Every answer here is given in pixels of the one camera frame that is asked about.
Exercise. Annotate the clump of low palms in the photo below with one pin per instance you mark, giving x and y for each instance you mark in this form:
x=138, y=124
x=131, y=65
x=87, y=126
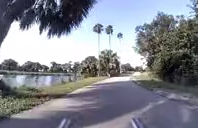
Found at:
x=107, y=63

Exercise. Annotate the tall thin palm tree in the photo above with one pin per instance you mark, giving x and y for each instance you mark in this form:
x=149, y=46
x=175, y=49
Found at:
x=98, y=28
x=120, y=35
x=109, y=30

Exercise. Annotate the grey paved path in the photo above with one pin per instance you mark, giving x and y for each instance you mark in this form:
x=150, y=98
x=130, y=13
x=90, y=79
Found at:
x=113, y=100

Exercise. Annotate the grass verge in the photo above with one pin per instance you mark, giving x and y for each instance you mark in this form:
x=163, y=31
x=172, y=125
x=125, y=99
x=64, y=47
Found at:
x=173, y=88
x=60, y=88

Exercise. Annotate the pond water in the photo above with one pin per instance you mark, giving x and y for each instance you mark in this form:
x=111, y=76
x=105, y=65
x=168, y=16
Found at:
x=33, y=80

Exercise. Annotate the robot's own part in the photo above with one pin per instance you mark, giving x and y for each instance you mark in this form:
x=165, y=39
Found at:
x=63, y=123
x=136, y=123

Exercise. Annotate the distant tree line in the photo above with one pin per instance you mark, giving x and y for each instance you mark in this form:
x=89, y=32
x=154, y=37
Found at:
x=30, y=66

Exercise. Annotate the dense green wood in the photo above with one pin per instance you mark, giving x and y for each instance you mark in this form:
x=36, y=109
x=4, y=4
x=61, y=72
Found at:
x=180, y=50

